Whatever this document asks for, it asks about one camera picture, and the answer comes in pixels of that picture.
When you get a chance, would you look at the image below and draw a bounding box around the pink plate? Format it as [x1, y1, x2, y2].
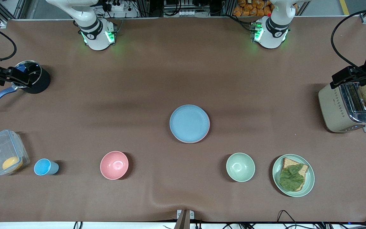
[173, 126, 210, 144]

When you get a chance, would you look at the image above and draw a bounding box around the blue plate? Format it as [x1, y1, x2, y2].
[169, 105, 210, 142]

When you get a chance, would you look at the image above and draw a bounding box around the glass lid with blue knob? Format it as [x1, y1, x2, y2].
[11, 60, 42, 88]

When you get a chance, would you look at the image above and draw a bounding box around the beige chrome toaster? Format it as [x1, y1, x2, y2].
[318, 80, 366, 133]

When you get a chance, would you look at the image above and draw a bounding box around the yellow round food piece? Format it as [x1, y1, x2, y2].
[2, 156, 23, 172]

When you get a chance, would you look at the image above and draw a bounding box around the blue cup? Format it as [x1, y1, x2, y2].
[34, 158, 59, 176]

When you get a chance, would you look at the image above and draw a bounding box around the bread slice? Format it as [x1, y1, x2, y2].
[280, 158, 309, 191]

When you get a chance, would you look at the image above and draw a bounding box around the green plate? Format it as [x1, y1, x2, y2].
[272, 154, 315, 198]

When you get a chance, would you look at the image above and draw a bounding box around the green lettuce leaf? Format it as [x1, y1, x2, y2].
[279, 164, 305, 192]

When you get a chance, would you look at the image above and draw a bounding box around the bag of orange snacks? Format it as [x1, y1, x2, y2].
[233, 0, 298, 17]

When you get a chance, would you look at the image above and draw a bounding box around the white power strip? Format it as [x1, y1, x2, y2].
[102, 2, 125, 12]

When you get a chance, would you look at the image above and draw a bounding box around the pink bowl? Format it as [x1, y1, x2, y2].
[100, 151, 129, 180]

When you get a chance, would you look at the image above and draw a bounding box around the green bowl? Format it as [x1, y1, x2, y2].
[226, 153, 255, 182]

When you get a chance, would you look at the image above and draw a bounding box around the brown table mat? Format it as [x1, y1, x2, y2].
[0, 17, 366, 222]

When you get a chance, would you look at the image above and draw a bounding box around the metal table clamp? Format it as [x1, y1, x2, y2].
[177, 209, 194, 229]

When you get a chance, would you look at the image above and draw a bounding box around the black pot with blue handle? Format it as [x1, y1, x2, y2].
[0, 60, 51, 109]

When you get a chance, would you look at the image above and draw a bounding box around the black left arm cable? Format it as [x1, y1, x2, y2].
[331, 5, 366, 72]

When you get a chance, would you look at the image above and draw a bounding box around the black looped floor cable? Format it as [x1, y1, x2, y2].
[277, 210, 298, 229]

